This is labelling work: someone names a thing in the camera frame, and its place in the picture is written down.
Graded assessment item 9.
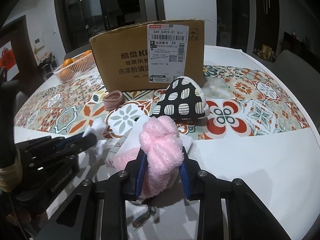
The white tissue paper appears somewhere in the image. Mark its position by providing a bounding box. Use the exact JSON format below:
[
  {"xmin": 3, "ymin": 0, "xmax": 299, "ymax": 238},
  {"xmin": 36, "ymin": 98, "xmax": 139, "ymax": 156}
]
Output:
[{"xmin": 83, "ymin": 118, "xmax": 107, "ymax": 166}]

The brown cardboard box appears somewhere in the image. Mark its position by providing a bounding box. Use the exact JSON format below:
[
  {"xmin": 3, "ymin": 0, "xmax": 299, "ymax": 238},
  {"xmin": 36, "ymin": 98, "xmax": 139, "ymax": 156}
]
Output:
[{"xmin": 89, "ymin": 20, "xmax": 204, "ymax": 92}]

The orange fruit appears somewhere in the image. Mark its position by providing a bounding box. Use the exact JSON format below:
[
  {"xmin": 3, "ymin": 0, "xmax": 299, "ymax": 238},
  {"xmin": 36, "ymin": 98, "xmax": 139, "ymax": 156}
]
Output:
[{"xmin": 62, "ymin": 59, "xmax": 73, "ymax": 68}]

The grey dining chair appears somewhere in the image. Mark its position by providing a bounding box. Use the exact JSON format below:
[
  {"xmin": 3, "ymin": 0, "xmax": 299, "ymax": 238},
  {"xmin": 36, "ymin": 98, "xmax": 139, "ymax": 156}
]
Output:
[{"xmin": 268, "ymin": 50, "xmax": 320, "ymax": 126}]

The pink fluffy towel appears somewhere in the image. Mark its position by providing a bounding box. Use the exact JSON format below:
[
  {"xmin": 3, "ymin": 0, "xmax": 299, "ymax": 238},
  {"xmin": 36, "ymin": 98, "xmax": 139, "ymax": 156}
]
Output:
[{"xmin": 112, "ymin": 115, "xmax": 184, "ymax": 199}]

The left hand gloved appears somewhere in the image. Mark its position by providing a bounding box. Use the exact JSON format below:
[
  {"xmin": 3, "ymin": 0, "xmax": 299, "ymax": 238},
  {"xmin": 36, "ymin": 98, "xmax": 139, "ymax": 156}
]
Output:
[{"xmin": 0, "ymin": 153, "xmax": 23, "ymax": 193}]

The white fruit basket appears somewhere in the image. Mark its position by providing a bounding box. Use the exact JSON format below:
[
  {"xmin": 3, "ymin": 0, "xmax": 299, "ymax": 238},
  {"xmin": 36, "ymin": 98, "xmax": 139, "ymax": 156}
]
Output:
[{"xmin": 53, "ymin": 50, "xmax": 95, "ymax": 83}]

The patterned tablecloth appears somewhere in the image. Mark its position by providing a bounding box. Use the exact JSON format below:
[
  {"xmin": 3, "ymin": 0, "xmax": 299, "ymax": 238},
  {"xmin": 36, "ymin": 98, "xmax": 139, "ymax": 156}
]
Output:
[{"xmin": 13, "ymin": 45, "xmax": 320, "ymax": 240}]

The red fu wall poster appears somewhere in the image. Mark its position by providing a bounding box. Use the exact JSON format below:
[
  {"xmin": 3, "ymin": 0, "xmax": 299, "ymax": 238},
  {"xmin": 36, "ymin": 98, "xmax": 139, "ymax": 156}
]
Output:
[{"xmin": 1, "ymin": 41, "xmax": 19, "ymax": 81}]

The black white patterned pouch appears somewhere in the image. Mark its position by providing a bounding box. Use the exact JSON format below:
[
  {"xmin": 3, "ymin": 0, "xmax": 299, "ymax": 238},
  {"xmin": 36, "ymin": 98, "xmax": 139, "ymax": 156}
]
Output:
[{"xmin": 151, "ymin": 76, "xmax": 210, "ymax": 120}]

